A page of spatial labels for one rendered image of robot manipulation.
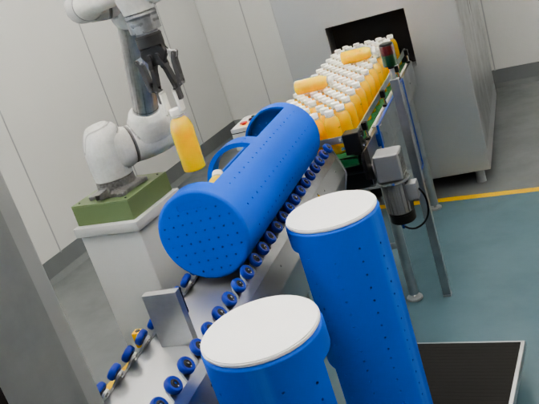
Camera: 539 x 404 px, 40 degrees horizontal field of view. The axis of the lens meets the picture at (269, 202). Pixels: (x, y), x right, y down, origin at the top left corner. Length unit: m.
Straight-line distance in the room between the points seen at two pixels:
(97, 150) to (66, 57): 3.33
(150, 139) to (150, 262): 0.48
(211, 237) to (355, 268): 0.42
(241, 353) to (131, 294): 1.48
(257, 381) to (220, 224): 0.66
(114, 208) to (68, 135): 3.16
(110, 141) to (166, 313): 1.12
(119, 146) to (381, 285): 1.23
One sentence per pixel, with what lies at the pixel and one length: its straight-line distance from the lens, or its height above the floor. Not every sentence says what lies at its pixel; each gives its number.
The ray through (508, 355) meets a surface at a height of 0.15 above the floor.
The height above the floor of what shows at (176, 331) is 0.97.
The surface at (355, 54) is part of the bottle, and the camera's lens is 3.95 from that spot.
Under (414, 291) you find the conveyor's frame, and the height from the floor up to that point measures 0.05.
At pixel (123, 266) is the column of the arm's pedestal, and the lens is 2.95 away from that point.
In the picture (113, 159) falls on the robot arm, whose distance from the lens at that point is 2.88.
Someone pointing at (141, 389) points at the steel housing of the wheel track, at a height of 0.93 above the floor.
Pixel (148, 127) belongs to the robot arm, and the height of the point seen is 1.29.
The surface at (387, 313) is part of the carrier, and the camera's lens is 2.20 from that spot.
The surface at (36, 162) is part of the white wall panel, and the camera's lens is 5.70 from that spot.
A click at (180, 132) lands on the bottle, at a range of 2.11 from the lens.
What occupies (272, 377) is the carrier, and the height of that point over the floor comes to 0.99.
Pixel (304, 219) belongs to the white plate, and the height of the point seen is 1.04.
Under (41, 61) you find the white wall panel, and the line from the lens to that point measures 5.94.
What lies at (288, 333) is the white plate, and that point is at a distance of 1.59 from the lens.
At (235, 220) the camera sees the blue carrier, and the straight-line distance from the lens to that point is 2.06.
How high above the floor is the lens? 1.80
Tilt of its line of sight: 19 degrees down
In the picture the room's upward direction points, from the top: 18 degrees counter-clockwise
